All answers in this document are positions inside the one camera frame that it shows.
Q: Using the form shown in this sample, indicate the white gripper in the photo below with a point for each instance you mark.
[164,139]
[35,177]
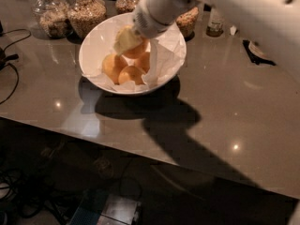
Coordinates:
[149,22]

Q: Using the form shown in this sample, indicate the orange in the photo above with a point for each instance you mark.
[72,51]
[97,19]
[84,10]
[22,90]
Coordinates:
[112,65]
[137,51]
[143,62]
[131,74]

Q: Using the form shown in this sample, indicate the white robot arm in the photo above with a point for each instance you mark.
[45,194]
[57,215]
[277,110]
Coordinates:
[228,123]

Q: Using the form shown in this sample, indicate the white ceramic bowl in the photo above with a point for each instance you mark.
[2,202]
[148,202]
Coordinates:
[93,44]

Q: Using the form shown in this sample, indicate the white paper napkin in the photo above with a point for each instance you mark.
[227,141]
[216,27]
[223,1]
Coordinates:
[168,53]

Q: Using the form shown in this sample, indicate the left glass cereal jar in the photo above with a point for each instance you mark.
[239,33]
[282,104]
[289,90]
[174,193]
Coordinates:
[52,17]

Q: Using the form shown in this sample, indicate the clear glass bottle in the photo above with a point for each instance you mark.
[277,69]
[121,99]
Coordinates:
[215,24]

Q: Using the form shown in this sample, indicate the white card stand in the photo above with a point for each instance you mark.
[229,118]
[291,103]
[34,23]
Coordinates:
[233,30]

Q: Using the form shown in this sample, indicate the stack of white plates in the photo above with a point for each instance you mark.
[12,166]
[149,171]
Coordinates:
[256,51]

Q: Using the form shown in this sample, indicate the silver box on floor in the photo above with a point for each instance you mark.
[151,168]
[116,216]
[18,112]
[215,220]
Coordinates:
[101,208]

